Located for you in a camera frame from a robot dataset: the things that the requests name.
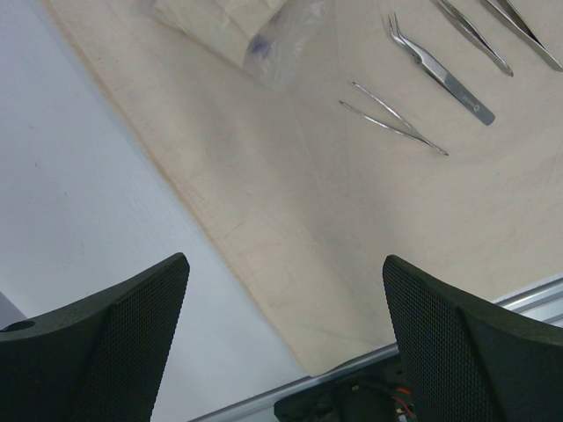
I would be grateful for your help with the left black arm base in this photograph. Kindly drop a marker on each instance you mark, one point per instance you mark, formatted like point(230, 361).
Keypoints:
point(375, 393)

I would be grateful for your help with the curved tip steel tweezers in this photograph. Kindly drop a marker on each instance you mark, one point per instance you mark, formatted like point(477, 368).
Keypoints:
point(441, 75)

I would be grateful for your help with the long pointed steel tweezers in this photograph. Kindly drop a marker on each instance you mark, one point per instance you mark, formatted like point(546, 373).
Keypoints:
point(509, 16)

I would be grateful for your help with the straight steel tweezers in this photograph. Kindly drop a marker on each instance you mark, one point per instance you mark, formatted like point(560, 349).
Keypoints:
point(471, 33)

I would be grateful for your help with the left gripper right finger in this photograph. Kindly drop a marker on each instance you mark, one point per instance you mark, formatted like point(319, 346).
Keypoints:
point(467, 359)

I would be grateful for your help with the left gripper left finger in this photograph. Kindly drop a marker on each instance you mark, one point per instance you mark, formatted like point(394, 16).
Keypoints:
point(101, 358)

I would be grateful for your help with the thin steel tweezers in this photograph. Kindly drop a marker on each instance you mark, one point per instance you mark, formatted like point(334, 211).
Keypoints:
point(406, 129)

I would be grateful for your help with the beige cloth mat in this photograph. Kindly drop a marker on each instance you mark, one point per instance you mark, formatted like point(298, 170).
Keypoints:
point(305, 199)

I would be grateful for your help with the aluminium mounting rail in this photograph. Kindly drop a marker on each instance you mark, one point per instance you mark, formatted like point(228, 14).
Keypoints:
point(541, 301)

